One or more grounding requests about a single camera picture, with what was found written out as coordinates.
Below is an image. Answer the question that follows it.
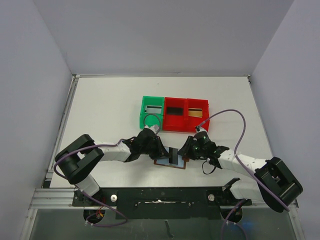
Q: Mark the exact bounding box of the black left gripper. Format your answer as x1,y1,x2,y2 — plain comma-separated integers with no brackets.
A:
140,135,170,160

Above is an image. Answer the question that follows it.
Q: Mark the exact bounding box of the brown leather card holder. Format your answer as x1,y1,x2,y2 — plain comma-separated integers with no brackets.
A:
153,147,189,170

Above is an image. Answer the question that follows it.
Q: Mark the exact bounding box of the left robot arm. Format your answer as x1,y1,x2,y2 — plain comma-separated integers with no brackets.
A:
53,128,169,206

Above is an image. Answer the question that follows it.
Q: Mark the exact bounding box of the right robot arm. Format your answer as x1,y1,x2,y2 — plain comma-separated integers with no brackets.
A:
177,131,303,213

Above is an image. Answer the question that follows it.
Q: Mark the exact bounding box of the black card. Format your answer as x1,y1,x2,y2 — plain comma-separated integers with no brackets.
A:
166,106,184,116

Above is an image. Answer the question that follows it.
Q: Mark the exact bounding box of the red bin middle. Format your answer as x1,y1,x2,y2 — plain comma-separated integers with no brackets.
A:
162,97,187,132

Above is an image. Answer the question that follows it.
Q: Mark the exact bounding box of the red bin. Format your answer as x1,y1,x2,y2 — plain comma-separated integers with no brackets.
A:
162,97,187,132
186,98,209,133

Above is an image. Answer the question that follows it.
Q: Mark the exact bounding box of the green bin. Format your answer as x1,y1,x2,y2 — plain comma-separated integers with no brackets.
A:
139,96,165,130

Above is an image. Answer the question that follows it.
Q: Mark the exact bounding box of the red bin right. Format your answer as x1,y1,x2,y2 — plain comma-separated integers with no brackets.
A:
186,98,209,133

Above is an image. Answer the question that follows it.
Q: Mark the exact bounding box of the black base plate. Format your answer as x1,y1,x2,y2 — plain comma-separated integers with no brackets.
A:
72,186,240,220

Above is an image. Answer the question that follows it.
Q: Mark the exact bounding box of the aluminium left rail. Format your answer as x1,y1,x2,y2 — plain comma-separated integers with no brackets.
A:
44,74,80,181

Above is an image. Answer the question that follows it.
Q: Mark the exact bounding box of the aluminium rail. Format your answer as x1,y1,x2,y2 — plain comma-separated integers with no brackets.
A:
29,188,74,209
44,74,80,181

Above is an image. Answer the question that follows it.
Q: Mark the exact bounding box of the aluminium front rail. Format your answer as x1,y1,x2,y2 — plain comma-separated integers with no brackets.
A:
29,188,74,209

